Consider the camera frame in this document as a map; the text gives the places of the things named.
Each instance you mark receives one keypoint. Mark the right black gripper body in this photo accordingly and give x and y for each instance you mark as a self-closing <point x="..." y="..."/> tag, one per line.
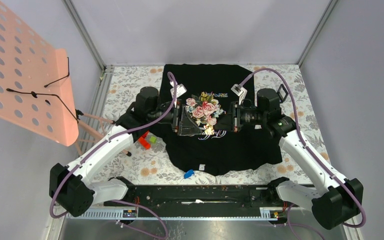
<point x="236" y="111"/>

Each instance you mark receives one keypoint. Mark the grey cable duct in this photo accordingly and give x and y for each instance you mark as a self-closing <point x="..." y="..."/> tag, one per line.
<point x="184" y="212"/>

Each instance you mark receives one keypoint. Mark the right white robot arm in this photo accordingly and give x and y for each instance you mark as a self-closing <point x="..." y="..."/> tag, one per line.
<point x="334" y="199"/>

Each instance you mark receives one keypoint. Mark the black floral t-shirt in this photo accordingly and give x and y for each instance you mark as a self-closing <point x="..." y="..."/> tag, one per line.
<point x="223" y="151"/>

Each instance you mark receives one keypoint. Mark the pink perforated music stand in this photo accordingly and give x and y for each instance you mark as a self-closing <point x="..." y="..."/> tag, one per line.
<point x="46" y="72"/>

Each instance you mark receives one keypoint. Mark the floral table mat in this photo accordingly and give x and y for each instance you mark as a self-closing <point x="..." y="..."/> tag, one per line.
<point x="153" y="167"/>

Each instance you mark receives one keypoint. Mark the orange red block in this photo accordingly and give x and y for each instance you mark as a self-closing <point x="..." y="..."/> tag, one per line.
<point x="144" y="143"/>

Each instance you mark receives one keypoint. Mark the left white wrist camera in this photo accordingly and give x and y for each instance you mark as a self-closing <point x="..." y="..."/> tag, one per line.
<point x="178" y="91"/>

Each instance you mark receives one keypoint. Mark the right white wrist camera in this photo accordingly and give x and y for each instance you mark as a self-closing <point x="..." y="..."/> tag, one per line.
<point x="240" y="91"/>

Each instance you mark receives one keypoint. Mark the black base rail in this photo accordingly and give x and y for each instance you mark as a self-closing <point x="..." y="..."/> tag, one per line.
<point x="163" y="196"/>

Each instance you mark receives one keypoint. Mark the blue clip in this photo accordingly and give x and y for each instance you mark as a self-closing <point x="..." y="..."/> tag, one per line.
<point x="188" y="174"/>

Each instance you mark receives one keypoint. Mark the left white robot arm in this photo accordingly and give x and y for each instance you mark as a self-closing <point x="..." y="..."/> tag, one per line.
<point x="71" y="185"/>

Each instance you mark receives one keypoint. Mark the green cube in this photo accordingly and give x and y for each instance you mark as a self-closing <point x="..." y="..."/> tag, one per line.
<point x="153" y="139"/>

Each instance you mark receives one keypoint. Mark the black brooch box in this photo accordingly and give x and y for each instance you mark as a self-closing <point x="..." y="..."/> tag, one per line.
<point x="282" y="93"/>

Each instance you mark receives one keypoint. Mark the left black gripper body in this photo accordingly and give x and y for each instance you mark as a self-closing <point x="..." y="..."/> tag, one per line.
<point x="177" y="118"/>

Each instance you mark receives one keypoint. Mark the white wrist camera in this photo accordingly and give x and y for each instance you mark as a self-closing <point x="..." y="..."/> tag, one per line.
<point x="178" y="91"/>
<point x="240" y="91"/>

